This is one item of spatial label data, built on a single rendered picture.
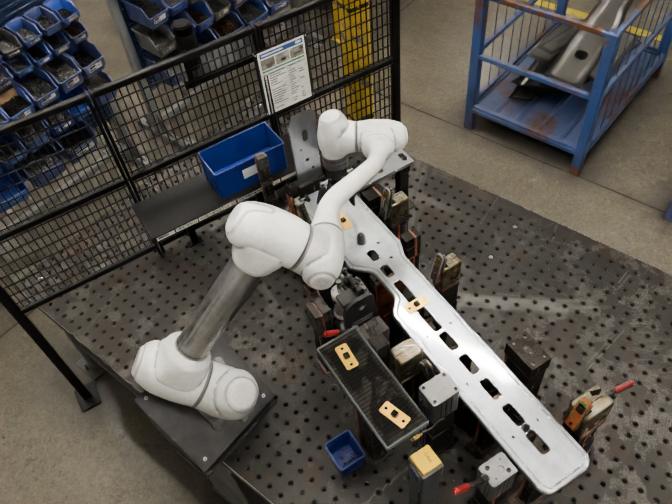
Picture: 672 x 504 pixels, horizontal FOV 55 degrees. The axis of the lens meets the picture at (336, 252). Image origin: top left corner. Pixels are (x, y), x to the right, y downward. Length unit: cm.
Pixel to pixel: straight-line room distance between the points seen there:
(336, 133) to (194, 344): 79
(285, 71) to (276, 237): 114
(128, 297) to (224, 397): 95
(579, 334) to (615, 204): 158
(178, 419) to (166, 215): 80
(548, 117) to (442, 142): 66
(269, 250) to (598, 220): 260
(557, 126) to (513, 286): 175
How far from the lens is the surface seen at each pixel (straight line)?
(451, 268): 224
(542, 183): 404
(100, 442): 334
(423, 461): 177
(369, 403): 183
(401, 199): 244
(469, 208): 289
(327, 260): 165
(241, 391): 201
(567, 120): 424
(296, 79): 267
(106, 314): 280
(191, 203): 259
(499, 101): 432
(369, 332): 204
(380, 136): 206
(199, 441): 226
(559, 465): 199
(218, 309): 179
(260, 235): 160
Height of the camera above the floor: 281
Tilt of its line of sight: 51 degrees down
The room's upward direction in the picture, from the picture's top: 8 degrees counter-clockwise
